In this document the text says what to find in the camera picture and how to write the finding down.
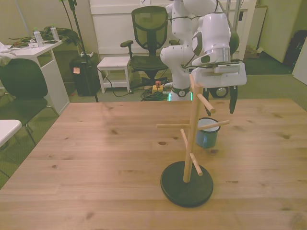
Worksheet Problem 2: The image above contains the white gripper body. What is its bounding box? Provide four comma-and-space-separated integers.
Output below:
191, 62, 248, 89

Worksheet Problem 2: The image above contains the blue enamel mug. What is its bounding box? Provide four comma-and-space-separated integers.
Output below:
195, 117, 221, 149

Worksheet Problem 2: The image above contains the wooden mug tree black base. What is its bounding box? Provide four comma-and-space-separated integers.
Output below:
156, 73, 230, 208

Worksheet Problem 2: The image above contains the round black white wheel device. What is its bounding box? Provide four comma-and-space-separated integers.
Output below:
208, 86, 229, 99

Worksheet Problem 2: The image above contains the cardboard box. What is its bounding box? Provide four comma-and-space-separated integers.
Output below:
246, 45, 264, 59

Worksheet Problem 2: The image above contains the yellow emergency stop button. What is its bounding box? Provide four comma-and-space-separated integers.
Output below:
152, 80, 165, 94

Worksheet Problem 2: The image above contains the black bag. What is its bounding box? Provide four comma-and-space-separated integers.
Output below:
284, 29, 307, 68

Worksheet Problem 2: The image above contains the black mesh office chair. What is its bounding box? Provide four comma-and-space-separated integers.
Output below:
120, 6, 179, 93

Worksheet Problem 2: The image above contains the small white stool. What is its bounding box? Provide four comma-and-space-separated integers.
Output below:
96, 57, 132, 94

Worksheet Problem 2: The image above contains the black box with orange note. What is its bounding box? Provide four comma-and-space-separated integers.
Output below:
69, 57, 100, 97

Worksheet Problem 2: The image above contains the black tripod stand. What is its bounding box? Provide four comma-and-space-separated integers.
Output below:
59, 0, 99, 103

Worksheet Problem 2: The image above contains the camouflage cloth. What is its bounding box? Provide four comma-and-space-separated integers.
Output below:
39, 25, 80, 46

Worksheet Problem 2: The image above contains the clear plastic bottle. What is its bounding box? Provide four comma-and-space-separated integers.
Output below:
33, 27, 45, 48
49, 24, 59, 42

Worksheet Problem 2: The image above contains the white desk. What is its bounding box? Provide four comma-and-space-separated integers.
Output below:
7, 39, 71, 115

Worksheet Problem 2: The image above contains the black plastic chair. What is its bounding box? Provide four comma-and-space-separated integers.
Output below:
0, 58, 60, 146

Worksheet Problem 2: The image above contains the white side table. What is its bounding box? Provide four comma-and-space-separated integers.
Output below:
0, 119, 22, 147

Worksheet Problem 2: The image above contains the white cloth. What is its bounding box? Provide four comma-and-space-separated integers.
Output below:
0, 42, 18, 66

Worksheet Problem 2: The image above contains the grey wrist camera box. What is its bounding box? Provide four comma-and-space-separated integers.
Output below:
214, 63, 241, 74

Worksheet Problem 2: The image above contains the black coiled floor cable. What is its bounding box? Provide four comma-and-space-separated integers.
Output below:
140, 89, 171, 102

